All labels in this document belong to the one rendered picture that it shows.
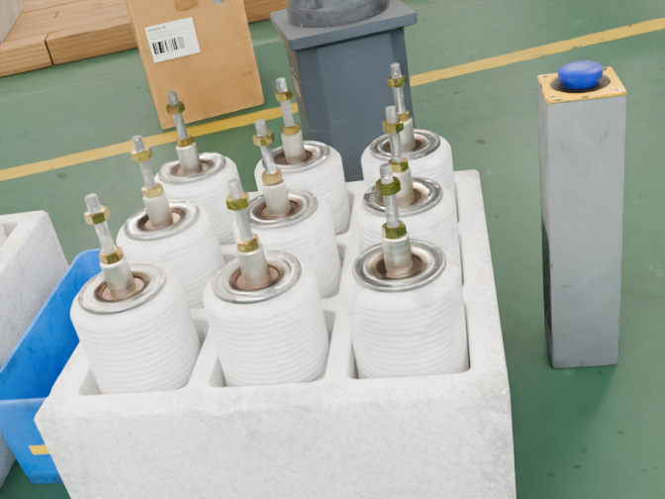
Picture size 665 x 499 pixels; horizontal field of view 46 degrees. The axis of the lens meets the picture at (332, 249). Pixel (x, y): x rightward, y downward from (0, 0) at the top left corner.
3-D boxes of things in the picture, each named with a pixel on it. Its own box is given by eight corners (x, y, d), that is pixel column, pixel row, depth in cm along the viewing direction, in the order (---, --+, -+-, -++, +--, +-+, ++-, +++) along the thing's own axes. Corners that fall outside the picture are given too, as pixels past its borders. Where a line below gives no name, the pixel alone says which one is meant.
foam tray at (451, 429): (198, 316, 107) (163, 200, 98) (487, 294, 101) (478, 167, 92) (98, 559, 74) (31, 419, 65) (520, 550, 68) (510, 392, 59)
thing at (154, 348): (108, 459, 75) (44, 307, 66) (178, 398, 82) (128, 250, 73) (177, 495, 70) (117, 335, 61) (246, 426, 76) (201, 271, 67)
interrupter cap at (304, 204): (241, 202, 78) (239, 196, 78) (316, 188, 78) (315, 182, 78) (240, 239, 72) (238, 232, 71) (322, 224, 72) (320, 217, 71)
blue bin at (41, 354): (106, 323, 109) (79, 249, 103) (182, 316, 108) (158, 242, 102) (16, 490, 84) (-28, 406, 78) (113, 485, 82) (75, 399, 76)
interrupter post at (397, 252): (380, 265, 64) (375, 231, 62) (408, 257, 64) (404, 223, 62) (390, 280, 62) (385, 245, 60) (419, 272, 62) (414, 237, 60)
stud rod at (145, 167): (154, 212, 75) (132, 140, 72) (151, 208, 76) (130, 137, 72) (164, 209, 76) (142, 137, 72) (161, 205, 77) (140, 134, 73)
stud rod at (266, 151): (272, 198, 73) (255, 124, 70) (269, 194, 74) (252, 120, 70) (282, 195, 74) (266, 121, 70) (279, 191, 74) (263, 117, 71)
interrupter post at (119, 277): (104, 296, 67) (92, 263, 65) (125, 281, 68) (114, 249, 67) (123, 302, 65) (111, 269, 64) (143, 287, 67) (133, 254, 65)
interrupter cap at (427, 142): (454, 140, 83) (454, 134, 83) (414, 169, 78) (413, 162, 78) (397, 130, 88) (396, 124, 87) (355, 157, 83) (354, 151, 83)
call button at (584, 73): (554, 83, 75) (554, 62, 74) (598, 77, 75) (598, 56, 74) (561, 97, 72) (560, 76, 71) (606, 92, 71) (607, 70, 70)
